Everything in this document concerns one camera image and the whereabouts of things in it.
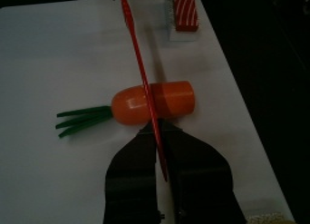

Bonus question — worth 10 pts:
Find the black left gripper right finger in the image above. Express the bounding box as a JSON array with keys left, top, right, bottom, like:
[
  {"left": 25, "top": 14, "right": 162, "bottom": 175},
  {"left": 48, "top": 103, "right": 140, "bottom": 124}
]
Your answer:
[{"left": 159, "top": 118, "right": 249, "bottom": 224}]

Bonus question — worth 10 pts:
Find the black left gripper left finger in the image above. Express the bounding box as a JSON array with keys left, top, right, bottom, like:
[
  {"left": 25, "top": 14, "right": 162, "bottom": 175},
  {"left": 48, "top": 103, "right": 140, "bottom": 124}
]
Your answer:
[{"left": 102, "top": 120, "right": 160, "bottom": 224}]

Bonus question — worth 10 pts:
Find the red toy knife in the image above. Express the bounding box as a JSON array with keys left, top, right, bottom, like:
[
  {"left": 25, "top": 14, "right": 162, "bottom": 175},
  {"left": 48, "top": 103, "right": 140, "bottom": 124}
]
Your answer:
[{"left": 118, "top": 0, "right": 170, "bottom": 182}]

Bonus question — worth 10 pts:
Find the yellow sponge block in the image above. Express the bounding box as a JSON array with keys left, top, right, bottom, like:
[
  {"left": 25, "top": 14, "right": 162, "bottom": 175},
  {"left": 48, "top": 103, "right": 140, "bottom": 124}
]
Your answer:
[{"left": 246, "top": 212, "right": 298, "bottom": 224}]

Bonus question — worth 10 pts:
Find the orange round disc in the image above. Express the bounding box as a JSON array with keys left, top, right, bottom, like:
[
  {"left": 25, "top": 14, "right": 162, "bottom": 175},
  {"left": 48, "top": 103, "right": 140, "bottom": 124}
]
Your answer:
[{"left": 148, "top": 80, "right": 198, "bottom": 119}]

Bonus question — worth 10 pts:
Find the white cutting board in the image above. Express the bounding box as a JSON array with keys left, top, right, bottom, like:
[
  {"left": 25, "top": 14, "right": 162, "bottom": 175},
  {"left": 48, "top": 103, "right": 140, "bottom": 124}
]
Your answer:
[{"left": 0, "top": 0, "right": 298, "bottom": 224}]

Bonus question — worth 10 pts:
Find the red white striped block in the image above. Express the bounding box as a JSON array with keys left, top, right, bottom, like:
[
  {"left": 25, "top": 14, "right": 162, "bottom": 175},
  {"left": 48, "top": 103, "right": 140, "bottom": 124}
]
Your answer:
[{"left": 172, "top": 0, "right": 200, "bottom": 32}]

